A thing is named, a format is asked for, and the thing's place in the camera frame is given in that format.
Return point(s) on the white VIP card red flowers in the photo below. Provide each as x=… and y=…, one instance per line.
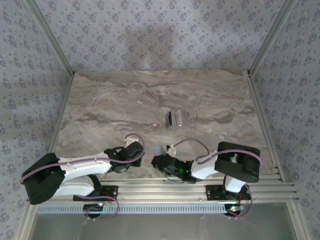
x=150, y=156
x=179, y=118

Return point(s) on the clear acrylic card box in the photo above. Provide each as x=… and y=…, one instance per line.
x=178, y=128

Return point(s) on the black VIP card stack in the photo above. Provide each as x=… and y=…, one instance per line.
x=170, y=119

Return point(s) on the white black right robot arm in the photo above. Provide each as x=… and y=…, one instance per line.
x=202, y=170

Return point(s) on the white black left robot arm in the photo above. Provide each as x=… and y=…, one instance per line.
x=82, y=165

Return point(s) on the grey metal panel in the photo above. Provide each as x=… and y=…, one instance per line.
x=162, y=227

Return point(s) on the black controller board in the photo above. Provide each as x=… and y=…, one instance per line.
x=93, y=208
x=233, y=209

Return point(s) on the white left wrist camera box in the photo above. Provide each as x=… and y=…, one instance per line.
x=131, y=143

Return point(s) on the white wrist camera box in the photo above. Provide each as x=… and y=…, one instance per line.
x=131, y=143
x=172, y=150

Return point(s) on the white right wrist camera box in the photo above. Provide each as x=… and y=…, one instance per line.
x=172, y=150

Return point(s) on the aluminium frame beam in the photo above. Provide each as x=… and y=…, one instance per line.
x=162, y=190

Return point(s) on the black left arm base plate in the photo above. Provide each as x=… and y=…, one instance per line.
x=112, y=192

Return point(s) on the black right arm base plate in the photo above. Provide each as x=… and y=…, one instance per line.
x=212, y=192

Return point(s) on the aluminium side rail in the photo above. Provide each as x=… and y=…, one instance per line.
x=58, y=120
x=265, y=130

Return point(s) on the aluminium frame post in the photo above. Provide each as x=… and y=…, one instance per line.
x=53, y=40
x=270, y=40

